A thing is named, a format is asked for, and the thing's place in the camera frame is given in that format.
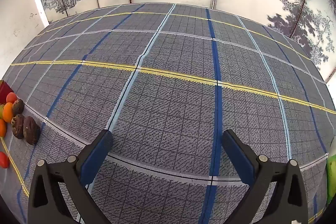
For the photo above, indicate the red tin with gold interior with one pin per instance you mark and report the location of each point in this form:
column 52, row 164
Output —
column 4, row 92

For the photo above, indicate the grey plaid cloth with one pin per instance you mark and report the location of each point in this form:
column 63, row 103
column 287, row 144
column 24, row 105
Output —
column 183, row 69

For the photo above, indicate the brown water chestnut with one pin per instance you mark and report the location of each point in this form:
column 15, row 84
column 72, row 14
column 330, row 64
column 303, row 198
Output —
column 31, row 130
column 18, row 106
column 17, row 126

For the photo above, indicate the orange cherry tomato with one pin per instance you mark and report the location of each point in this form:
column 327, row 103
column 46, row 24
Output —
column 2, row 127
column 8, row 112

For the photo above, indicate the green object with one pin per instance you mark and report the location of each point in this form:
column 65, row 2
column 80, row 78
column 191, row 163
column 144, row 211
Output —
column 331, row 174

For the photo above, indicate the red cherry tomato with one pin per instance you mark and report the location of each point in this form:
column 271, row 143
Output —
column 3, row 160
column 11, row 97

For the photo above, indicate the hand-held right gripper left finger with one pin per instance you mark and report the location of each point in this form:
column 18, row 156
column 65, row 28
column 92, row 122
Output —
column 95, row 158

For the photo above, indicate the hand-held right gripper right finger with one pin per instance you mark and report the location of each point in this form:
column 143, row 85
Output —
column 240, row 158

